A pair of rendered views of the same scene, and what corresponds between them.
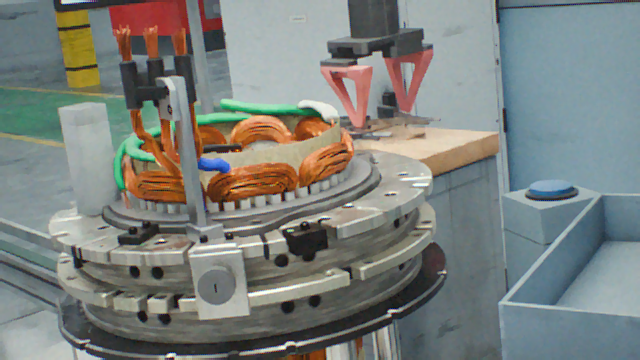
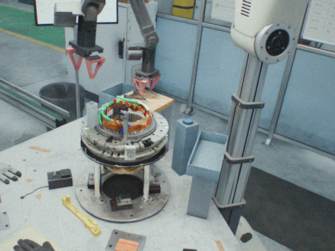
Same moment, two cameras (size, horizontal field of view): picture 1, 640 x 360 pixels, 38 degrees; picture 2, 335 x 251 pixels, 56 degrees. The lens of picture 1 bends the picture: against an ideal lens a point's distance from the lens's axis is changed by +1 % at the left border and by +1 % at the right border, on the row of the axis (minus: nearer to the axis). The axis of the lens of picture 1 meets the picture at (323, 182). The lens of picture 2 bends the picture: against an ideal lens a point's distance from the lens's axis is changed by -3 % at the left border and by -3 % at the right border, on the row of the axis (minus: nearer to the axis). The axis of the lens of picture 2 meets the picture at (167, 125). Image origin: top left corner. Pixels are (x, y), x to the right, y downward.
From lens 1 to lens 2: 0.53 m
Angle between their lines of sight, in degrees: 23
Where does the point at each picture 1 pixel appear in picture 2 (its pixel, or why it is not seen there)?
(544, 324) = (195, 169)
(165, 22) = not seen: outside the picture
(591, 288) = (199, 154)
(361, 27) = (145, 70)
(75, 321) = (87, 152)
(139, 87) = (116, 111)
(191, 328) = (120, 159)
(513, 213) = (179, 125)
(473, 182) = (167, 111)
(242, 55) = not seen: hidden behind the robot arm
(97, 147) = (94, 113)
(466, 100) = not seen: hidden behind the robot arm
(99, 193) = (93, 123)
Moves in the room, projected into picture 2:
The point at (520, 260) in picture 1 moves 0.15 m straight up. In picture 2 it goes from (178, 135) to (182, 103)
